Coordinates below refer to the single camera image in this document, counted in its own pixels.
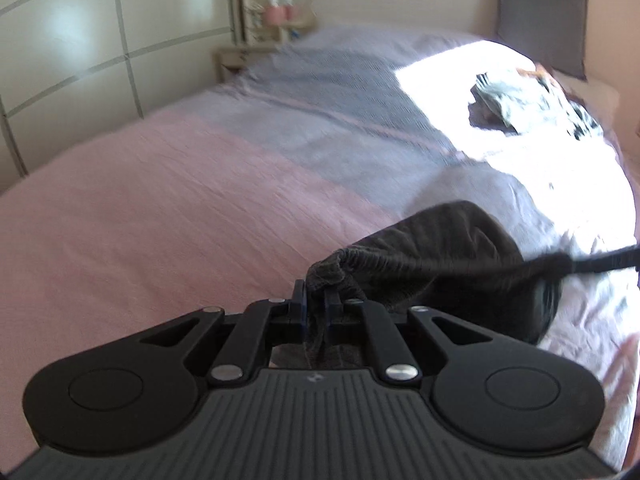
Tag black and white patterned garment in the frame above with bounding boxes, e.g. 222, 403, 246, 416
542, 72, 608, 143

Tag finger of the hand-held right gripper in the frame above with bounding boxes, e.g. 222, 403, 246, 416
562, 244, 640, 276

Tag pink and grey bedspread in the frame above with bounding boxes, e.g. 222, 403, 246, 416
0, 22, 640, 480

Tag white wardrobe with grid doors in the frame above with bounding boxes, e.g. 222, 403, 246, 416
0, 0, 240, 193

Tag grey-green crumpled garment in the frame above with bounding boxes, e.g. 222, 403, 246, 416
467, 71, 553, 135

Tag white desktop organizer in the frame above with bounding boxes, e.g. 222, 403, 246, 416
240, 0, 282, 47

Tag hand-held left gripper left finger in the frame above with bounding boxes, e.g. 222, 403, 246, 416
140, 279, 307, 387

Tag pink bottles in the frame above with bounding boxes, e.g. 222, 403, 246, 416
264, 0, 297, 27

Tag white pillow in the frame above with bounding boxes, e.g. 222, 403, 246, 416
552, 70, 622, 113

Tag dark grey shorts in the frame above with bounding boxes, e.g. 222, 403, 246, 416
270, 200, 581, 372

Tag grey pillow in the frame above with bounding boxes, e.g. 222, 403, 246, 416
492, 0, 589, 81

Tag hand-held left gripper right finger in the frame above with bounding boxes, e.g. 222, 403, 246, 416
323, 290, 496, 387

